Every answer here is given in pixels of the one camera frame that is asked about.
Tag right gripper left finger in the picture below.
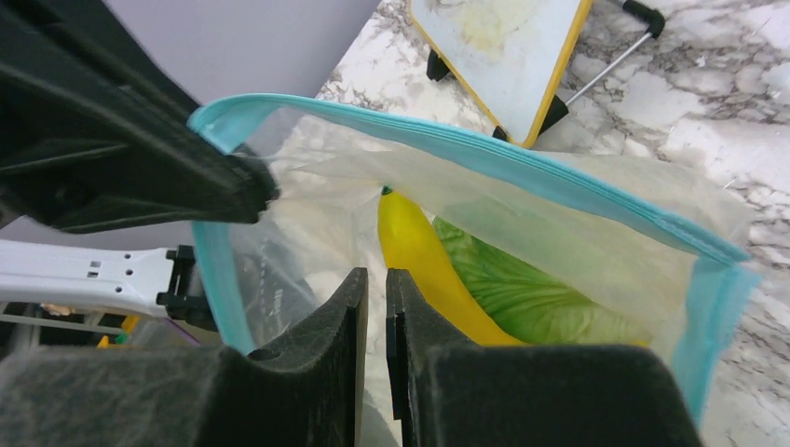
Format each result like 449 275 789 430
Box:
1 268 368 446

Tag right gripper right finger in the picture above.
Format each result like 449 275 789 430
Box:
386 269 701 446

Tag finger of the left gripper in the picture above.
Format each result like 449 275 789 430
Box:
1 1 279 234

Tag green lettuce leaf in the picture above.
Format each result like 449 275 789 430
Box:
432 217 652 345

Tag clear zip top bag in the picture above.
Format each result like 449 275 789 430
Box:
188 94 757 433

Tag yellow banana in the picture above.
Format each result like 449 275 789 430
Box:
377 186 523 345

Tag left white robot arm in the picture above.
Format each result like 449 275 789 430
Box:
1 1 279 318

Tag small whiteboard yellow frame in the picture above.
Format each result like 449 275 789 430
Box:
408 0 593 148

